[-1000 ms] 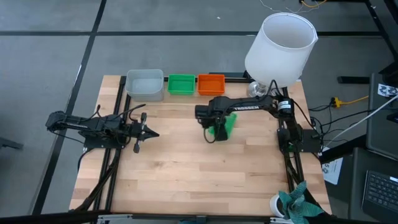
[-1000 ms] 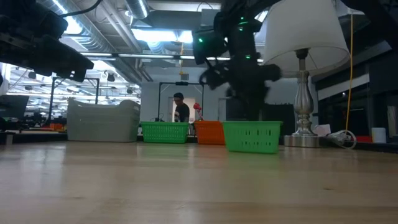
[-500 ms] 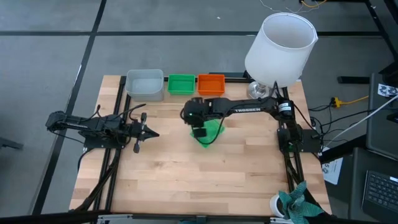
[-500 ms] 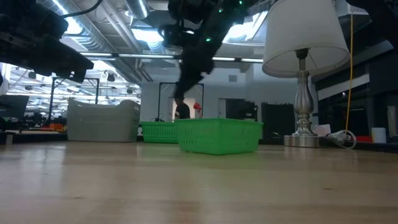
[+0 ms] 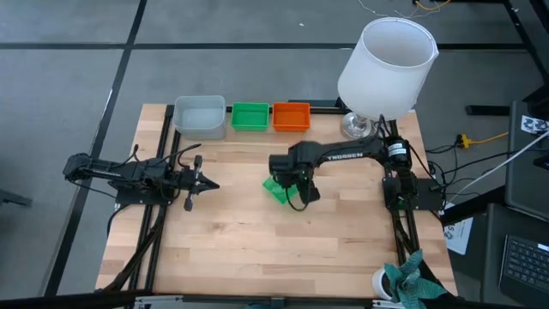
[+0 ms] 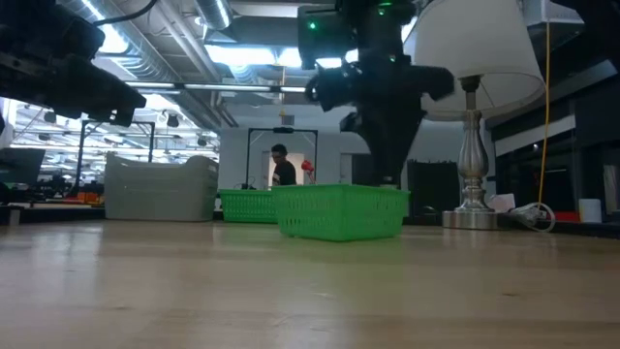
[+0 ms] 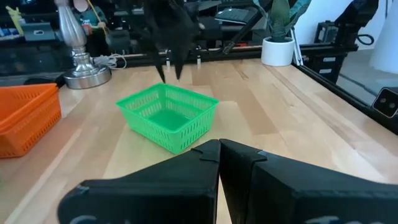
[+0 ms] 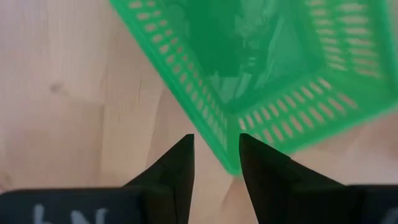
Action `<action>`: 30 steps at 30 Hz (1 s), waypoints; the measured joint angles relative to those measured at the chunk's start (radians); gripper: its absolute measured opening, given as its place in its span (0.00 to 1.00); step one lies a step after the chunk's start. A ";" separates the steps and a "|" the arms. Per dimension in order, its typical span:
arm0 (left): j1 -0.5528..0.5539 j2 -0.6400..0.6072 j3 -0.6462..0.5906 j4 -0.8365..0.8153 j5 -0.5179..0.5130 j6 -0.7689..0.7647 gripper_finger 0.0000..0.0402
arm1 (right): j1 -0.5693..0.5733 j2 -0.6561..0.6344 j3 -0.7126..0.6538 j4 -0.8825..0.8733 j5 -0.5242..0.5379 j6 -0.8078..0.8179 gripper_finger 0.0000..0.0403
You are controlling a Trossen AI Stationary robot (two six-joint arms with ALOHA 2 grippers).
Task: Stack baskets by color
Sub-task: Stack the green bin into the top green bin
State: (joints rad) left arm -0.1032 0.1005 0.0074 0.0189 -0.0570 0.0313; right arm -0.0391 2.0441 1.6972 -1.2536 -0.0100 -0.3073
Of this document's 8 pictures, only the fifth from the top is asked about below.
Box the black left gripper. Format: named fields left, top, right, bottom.
left=169, top=154, right=220, bottom=212

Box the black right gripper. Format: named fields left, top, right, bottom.
left=268, top=153, right=311, bottom=194

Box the green perforated plastic basket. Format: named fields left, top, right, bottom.
left=231, top=101, right=270, bottom=131
left=262, top=176, right=300, bottom=206

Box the orange perforated plastic basket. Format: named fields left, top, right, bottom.
left=272, top=101, right=311, bottom=132

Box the grey plastic bin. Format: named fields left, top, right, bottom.
left=172, top=94, right=227, bottom=141

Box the white plant pot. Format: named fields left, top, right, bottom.
left=371, top=268, right=394, bottom=301

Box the white lamp shade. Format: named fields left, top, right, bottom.
left=336, top=16, right=440, bottom=123

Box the teal cloth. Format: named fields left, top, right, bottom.
left=383, top=248, right=448, bottom=309

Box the white paper sheet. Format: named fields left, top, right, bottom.
left=443, top=201, right=474, bottom=257

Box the black diagonal desk leg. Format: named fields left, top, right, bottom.
left=440, top=184, right=507, bottom=227

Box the grey floor object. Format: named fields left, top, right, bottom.
left=0, top=187, right=33, bottom=208

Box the black floor bar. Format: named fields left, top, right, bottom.
left=465, top=105, right=511, bottom=116

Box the dark grey desk panel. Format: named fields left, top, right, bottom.
left=504, top=100, right=549, bottom=222
left=480, top=203, right=549, bottom=309

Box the white fiducial tag sheet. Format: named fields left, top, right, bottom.
left=520, top=114, right=549, bottom=135

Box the black keyboard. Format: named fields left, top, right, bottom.
left=498, top=233, right=549, bottom=306

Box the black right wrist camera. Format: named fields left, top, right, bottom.
left=298, top=172, right=322, bottom=205

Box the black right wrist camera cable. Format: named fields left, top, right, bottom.
left=286, top=188, right=311, bottom=212

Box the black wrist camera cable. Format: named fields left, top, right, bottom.
left=286, top=188, right=311, bottom=212
left=176, top=143, right=202, bottom=171

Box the black left wrist camera cable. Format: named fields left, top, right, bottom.
left=176, top=143, right=202, bottom=171

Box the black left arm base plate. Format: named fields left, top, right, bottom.
left=114, top=184, right=178, bottom=206

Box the black aluminium frame rail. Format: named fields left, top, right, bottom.
left=0, top=289, right=378, bottom=309
left=226, top=99, right=344, bottom=115
left=96, top=104, right=181, bottom=297
left=388, top=115, right=430, bottom=276

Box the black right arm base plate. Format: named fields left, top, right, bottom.
left=383, top=176, right=445, bottom=211

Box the yellow extension cord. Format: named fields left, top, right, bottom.
left=455, top=131, right=510, bottom=150

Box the yellow cable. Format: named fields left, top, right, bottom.
left=413, top=0, right=452, bottom=12

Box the white cable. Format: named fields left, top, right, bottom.
left=445, top=130, right=549, bottom=203

